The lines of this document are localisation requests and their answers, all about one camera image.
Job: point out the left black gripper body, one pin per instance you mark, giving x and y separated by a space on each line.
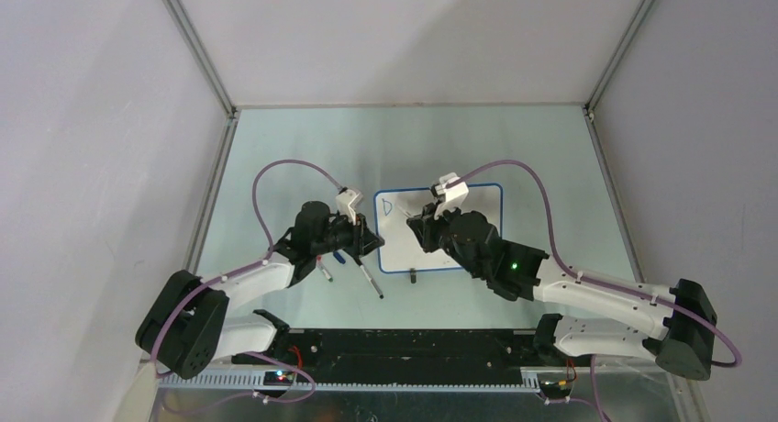
348 240

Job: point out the green whiteboard marker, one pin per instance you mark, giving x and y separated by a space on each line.
324 270

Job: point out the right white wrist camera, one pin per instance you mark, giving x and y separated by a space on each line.
449 192

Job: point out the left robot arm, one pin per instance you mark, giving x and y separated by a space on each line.
193 321

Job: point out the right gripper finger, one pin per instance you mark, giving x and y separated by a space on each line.
418 229
418 218

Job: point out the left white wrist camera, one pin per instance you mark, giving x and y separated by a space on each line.
347 202

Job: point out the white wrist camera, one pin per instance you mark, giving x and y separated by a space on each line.
449 192
347 202

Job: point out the black whiteboard marker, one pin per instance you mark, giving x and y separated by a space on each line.
370 279

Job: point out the blue framed whiteboard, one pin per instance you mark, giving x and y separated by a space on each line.
401 251

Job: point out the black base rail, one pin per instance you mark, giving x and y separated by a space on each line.
414 356

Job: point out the blue whiteboard marker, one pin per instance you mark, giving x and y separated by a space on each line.
403 210

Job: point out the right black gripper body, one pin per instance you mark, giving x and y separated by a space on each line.
438 235

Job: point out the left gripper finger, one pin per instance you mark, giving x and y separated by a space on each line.
366 248
370 238

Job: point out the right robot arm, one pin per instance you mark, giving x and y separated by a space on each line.
671 326

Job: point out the blue marker cap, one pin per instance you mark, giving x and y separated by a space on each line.
340 258

